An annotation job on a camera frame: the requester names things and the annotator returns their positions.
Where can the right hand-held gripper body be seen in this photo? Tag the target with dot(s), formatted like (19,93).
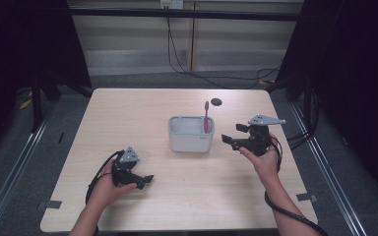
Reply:
(259,141)

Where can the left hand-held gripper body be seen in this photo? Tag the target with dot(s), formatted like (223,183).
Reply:
(124,173)

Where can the pink toothbrush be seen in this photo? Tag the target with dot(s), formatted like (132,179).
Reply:
(206,114)

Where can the white plastic holder box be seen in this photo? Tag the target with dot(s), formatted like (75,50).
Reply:
(190,141)

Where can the person's left hand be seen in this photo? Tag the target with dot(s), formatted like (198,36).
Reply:
(106,191)

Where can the person's right hand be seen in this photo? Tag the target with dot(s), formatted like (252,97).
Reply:
(265,167)

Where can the small black floor tape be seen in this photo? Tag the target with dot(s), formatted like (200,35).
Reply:
(61,137)

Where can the grey tape strip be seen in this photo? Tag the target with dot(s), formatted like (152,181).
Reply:
(50,204)
(306,197)

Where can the black metal stand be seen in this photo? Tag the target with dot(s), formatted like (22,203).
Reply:
(36,105)

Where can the black curtain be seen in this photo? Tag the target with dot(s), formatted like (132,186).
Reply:
(357,82)
(19,49)

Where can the yellow floor marker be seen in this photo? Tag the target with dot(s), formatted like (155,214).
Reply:
(25,103)

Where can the aluminium floor rail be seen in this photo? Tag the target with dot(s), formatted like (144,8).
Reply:
(334,183)
(10,187)

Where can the black horizontal frame bar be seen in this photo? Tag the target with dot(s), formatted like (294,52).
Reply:
(183,13)

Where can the white wall socket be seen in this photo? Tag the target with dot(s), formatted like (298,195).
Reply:
(172,4)

